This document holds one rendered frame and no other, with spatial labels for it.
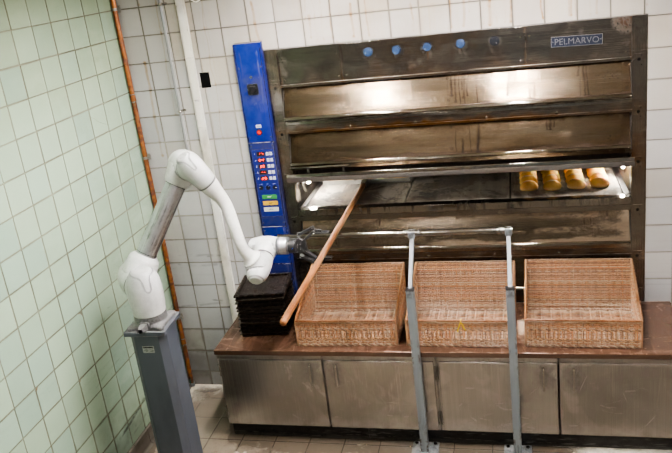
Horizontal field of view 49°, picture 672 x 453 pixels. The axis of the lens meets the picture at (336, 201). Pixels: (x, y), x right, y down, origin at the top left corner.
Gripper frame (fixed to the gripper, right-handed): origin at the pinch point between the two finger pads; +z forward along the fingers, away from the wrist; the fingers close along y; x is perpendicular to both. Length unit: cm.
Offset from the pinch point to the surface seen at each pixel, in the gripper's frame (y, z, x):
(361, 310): 60, 2, -45
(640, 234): 22, 153, -58
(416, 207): 2, 37, -56
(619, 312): 60, 141, -43
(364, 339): 57, 11, -7
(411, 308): 33, 39, 4
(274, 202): -5, -44, -53
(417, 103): -56, 42, -55
